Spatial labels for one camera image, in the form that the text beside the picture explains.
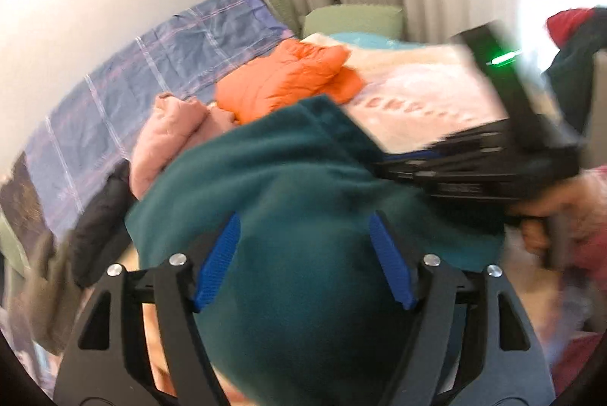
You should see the brown fleece garment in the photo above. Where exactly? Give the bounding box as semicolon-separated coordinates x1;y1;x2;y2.
20;230;92;356

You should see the red and dark green garment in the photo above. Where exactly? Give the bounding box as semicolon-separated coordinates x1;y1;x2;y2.
544;6;607;136

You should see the pale printed blanket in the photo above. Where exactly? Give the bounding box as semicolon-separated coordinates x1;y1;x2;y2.
303;30;515;153

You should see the green pillow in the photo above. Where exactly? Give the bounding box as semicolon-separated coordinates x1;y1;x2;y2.
302;4;405;40
0;214;30;280
263;0;303;33

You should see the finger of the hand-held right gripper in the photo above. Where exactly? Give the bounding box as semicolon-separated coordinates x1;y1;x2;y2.
374;154;515;203
423;121;515;157

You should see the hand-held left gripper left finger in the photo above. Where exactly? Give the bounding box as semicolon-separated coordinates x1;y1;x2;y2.
53;211;242;406

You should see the black jacket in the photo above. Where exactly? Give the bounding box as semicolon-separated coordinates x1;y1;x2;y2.
70;158;144;289

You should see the dark brown patterned cloth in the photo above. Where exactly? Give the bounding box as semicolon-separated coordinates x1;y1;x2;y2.
0;152;49;248

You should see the pink garment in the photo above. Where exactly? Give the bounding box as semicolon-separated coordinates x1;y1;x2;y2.
129;92;239;201

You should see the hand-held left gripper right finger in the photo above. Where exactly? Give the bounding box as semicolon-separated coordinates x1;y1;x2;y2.
369;211;557;406

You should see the dark green sweatshirt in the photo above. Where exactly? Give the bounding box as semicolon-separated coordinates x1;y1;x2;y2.
124;95;506;406

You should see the person's red clothing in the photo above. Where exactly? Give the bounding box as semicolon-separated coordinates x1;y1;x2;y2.
551;332;606;395

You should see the person's right hand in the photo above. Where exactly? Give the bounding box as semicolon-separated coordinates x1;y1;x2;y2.
519;173;599;267

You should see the blue plaid bed sheet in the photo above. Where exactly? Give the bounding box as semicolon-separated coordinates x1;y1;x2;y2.
21;0;297;245

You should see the orange puffer jacket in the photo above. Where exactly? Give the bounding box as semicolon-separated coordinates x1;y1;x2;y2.
215;37;365;125

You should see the person's right forearm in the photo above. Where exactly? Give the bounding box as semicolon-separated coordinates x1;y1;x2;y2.
568;165;607;276

